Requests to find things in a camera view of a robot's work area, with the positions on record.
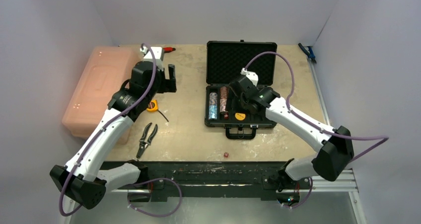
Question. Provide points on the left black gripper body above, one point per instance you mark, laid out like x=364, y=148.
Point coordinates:
x=161, y=85

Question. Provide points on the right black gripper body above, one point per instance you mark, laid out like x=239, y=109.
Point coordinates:
x=239, y=93

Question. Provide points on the orange black chip stack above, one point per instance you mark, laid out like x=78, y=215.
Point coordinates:
x=224, y=92

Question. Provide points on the black poker set case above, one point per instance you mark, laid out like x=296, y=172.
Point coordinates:
x=225, y=60

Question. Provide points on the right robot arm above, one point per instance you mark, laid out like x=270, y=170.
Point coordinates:
x=333, y=147

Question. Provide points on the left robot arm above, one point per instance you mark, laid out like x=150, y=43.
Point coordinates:
x=81, y=178

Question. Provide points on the yellow big blind button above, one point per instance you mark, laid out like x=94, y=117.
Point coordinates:
x=240, y=116

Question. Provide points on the yellow tape measure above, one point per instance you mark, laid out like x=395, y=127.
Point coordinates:
x=153, y=107

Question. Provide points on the red utility knife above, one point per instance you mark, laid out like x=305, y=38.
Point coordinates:
x=169, y=49

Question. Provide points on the blue chip stack in case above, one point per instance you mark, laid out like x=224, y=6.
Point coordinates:
x=213, y=99

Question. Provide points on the light blue chip stack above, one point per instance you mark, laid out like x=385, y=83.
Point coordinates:
x=213, y=112

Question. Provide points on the pink translucent storage box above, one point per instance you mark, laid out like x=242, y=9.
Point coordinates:
x=106, y=70

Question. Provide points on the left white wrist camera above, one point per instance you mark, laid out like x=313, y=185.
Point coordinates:
x=153, y=52

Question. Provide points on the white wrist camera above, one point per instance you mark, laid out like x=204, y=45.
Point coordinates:
x=252, y=76
x=153, y=52

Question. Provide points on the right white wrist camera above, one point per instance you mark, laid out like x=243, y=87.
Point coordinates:
x=252, y=76

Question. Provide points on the black handled pliers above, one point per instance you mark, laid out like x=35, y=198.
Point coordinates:
x=146, y=140

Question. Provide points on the blue handled pliers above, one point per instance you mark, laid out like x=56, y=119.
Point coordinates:
x=307, y=50

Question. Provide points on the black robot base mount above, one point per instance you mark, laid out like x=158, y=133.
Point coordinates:
x=227, y=179

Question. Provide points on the aluminium frame rail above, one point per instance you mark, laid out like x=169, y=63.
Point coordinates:
x=345, y=183

